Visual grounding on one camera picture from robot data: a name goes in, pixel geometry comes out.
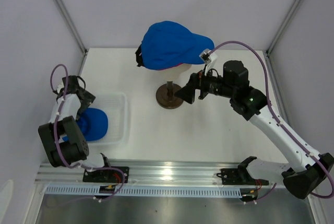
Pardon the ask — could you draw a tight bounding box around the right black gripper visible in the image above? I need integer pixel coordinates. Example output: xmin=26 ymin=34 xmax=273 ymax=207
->
xmin=174 ymin=64 xmax=235 ymax=105

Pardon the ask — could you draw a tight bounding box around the blue baseball cap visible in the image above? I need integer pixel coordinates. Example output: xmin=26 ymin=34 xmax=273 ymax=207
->
xmin=76 ymin=108 xmax=109 ymax=143
xmin=135 ymin=21 xmax=214 ymax=70

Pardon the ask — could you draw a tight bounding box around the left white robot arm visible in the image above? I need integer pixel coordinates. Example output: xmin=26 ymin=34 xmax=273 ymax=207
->
xmin=38 ymin=75 xmax=109 ymax=168

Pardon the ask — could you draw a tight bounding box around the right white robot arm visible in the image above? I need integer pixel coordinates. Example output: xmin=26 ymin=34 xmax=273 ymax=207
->
xmin=175 ymin=61 xmax=333 ymax=199

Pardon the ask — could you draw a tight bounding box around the dark round mannequin stand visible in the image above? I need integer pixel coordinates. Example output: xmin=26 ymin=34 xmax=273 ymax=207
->
xmin=156 ymin=81 xmax=184 ymax=109

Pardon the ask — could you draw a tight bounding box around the cream mannequin head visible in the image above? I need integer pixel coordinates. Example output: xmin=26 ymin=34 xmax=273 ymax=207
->
xmin=155 ymin=64 xmax=192 ymax=83

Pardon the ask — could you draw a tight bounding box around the white plastic basket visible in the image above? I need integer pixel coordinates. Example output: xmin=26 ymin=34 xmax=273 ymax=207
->
xmin=88 ymin=92 xmax=129 ymax=147

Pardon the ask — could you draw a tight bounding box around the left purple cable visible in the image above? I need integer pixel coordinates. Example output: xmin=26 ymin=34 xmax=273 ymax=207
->
xmin=50 ymin=64 xmax=125 ymax=204

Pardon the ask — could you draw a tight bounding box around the purple cable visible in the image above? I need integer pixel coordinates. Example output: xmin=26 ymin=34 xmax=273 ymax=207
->
xmin=208 ymin=40 xmax=334 ymax=204
xmin=50 ymin=64 xmax=125 ymax=204

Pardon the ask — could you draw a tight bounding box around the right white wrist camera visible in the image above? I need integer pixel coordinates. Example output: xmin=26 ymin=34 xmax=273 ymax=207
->
xmin=199 ymin=49 xmax=218 ymax=75

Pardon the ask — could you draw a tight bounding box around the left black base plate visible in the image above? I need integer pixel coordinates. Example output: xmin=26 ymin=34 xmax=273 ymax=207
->
xmin=82 ymin=167 xmax=129 ymax=184

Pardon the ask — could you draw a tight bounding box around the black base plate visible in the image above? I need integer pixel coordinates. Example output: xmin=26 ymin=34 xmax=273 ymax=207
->
xmin=82 ymin=167 xmax=129 ymax=184
xmin=216 ymin=168 xmax=257 ymax=185

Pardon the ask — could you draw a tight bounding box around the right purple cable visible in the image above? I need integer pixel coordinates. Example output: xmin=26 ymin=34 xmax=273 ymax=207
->
xmin=208 ymin=40 xmax=334 ymax=204

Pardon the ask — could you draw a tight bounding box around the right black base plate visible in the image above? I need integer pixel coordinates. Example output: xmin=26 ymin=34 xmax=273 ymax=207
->
xmin=216 ymin=168 xmax=257 ymax=185

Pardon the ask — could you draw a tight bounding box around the white slotted cable duct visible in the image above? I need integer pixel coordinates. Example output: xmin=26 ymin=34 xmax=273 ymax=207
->
xmin=45 ymin=185 xmax=242 ymax=198

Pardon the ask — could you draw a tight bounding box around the left aluminium frame post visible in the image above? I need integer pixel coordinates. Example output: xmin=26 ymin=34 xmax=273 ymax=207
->
xmin=53 ymin=0 xmax=87 ymax=55

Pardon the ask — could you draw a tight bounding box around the aluminium frame post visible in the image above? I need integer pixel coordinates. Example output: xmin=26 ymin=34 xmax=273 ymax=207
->
xmin=53 ymin=0 xmax=87 ymax=55
xmin=266 ymin=0 xmax=305 ymax=56

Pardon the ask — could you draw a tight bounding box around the right aluminium frame post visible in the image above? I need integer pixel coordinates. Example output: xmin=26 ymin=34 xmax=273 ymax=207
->
xmin=266 ymin=0 xmax=305 ymax=56

